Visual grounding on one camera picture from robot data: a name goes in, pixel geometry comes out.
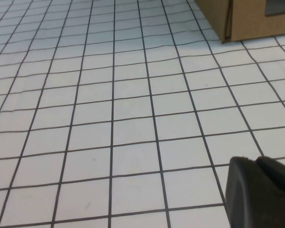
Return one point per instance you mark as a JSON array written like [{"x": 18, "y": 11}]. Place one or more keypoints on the brown cardboard shoe box shell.
[{"x": 213, "y": 16}]

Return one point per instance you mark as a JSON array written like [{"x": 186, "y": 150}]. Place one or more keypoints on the cardboard drawer with window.
[{"x": 247, "y": 21}]

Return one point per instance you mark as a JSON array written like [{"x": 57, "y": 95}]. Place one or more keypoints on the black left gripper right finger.
[{"x": 278, "y": 178}]

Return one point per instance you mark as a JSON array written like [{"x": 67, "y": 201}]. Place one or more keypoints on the white black-grid tablecloth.
[{"x": 109, "y": 118}]

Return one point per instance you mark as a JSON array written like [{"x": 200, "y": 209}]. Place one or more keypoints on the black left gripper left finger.
[{"x": 249, "y": 202}]

